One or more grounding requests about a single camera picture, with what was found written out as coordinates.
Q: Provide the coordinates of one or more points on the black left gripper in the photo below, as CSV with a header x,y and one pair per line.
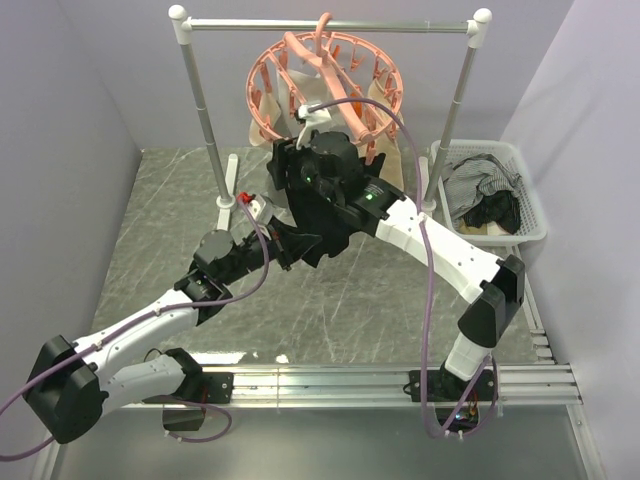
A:
x,y
277,247

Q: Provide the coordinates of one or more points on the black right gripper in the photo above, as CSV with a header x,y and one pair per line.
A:
x,y
285,154

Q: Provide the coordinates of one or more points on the black underwear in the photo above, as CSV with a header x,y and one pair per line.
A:
x,y
350,200

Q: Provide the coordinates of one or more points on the beige underwear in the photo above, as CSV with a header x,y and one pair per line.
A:
x,y
390,168

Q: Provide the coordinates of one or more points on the grey white underwear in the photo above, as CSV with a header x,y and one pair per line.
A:
x,y
276,106

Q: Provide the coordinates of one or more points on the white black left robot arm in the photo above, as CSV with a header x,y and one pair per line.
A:
x,y
73,384

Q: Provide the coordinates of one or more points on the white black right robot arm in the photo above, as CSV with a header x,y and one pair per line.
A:
x,y
493,287

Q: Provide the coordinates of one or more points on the pink round clip hanger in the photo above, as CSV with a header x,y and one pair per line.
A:
x,y
316,67

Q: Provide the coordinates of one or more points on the clothes pile in basket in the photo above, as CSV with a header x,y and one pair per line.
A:
x,y
481,190

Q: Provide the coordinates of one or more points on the white plastic laundry basket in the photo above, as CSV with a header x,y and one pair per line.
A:
x,y
533,223

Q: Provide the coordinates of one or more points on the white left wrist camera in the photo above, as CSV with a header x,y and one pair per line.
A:
x,y
260,208

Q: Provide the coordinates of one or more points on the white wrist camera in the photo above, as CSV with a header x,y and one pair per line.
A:
x,y
260,208
311,117

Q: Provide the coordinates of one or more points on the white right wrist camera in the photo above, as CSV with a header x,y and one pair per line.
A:
x,y
311,117

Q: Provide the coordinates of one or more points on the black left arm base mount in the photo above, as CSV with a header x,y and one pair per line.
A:
x,y
198,387

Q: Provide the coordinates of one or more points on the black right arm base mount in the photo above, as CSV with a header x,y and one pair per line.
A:
x,y
444,391

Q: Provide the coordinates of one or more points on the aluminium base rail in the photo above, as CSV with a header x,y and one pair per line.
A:
x,y
380,386

